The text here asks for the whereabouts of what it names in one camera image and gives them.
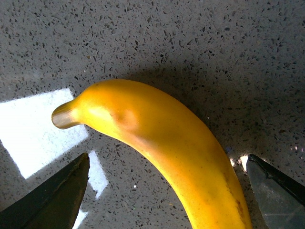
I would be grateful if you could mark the yellow banana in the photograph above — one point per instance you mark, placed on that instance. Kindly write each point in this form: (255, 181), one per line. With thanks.
(173, 139)

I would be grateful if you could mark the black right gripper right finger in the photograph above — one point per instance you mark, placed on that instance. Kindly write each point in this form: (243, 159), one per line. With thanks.
(280, 198)

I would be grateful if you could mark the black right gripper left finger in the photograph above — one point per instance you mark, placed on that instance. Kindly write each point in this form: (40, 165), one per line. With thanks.
(54, 204)

